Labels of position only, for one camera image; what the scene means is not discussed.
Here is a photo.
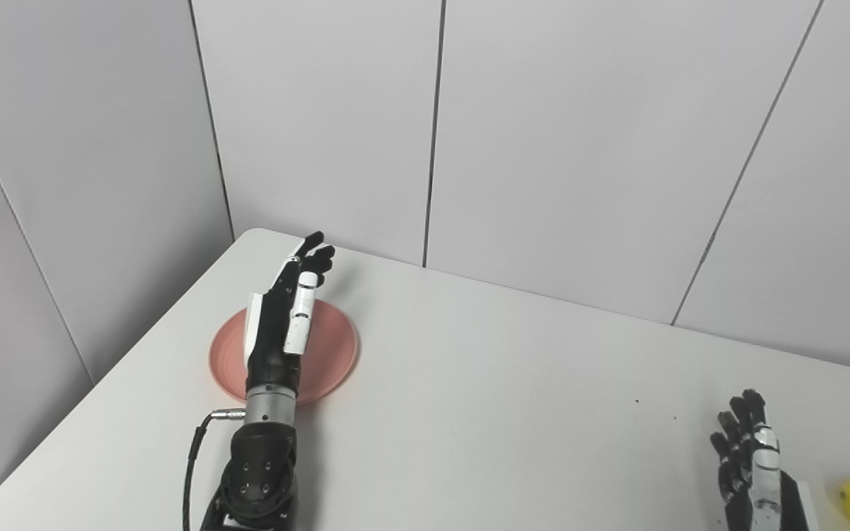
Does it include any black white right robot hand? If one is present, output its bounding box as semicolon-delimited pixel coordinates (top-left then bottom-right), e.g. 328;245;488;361
709;389;821;531

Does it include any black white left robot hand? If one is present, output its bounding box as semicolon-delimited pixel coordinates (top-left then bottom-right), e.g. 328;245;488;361
243;231;336;392

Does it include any pink round plate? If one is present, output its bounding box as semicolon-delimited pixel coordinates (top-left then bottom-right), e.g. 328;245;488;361
208;298;361;407

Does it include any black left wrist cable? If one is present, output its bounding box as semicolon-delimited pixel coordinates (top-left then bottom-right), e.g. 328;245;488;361
182;409;247;531

